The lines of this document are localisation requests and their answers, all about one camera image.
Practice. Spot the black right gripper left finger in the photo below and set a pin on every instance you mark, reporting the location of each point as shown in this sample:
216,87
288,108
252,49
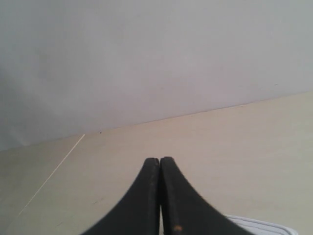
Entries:
138,212

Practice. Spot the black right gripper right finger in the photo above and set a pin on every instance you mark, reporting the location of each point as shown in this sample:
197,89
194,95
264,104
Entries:
184,211

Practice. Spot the white lidded plastic container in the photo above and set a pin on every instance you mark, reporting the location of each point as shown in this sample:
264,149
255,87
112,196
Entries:
258,227

